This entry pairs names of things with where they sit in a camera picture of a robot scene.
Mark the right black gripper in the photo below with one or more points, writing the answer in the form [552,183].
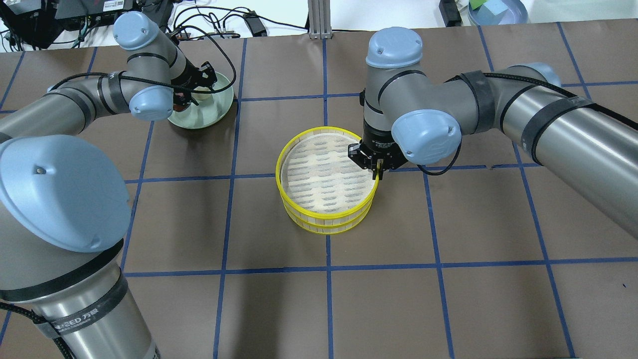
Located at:
[377,140]

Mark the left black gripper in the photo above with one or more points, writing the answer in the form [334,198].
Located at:
[185,76]

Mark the white steamed bun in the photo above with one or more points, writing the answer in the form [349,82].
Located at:
[200,93]

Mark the brown steamed bun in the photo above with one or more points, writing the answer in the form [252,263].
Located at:
[181,106]

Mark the yellow steamer layer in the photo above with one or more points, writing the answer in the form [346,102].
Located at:
[328,226]
[315,175]

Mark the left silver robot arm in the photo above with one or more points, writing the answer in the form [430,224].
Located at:
[65,207]

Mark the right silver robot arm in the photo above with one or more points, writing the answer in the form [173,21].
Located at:
[407,118]

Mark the pale green plate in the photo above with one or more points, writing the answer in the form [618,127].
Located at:
[208,110]

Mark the black power adapter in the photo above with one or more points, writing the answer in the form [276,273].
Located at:
[255,25]

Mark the small black power brick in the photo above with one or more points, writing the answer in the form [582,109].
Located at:
[450,13]

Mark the green foam block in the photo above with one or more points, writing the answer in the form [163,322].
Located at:
[475,4]

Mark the blue foam block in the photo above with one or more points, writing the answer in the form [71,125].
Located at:
[493,8]

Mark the blue bowl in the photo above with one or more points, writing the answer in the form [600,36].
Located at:
[516,13]

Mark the aluminium frame post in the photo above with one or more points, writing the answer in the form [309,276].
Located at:
[319,19]

